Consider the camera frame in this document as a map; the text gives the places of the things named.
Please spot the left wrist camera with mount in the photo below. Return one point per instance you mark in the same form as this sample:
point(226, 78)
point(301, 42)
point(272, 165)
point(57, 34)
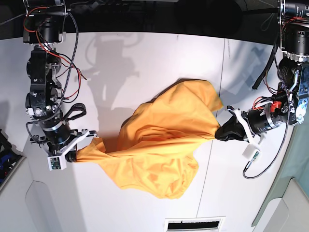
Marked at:
point(253, 149)

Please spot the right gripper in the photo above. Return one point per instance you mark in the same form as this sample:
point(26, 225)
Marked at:
point(58, 138)

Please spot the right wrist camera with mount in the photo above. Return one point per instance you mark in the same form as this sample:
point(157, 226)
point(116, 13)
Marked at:
point(56, 157)

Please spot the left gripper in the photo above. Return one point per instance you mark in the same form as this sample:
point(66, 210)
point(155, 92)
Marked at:
point(260, 121)

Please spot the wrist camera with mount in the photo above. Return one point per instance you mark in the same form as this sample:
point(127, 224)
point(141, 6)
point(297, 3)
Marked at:
point(56, 157)
point(253, 149)

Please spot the blue black clutter bin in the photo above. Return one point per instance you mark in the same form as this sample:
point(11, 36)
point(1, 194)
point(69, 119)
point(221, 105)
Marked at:
point(8, 158)

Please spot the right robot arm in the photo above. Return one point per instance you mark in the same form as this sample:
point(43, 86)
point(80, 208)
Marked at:
point(43, 27)

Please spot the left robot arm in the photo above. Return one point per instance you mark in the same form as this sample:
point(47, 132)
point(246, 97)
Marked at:
point(288, 102)

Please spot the green cloth at right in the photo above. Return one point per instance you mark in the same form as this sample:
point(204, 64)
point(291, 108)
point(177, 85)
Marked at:
point(295, 165)

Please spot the white table slot vent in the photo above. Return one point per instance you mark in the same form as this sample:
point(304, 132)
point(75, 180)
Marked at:
point(204, 224)

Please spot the orange t-shirt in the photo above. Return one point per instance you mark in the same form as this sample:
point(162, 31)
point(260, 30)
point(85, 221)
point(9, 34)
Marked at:
point(155, 147)

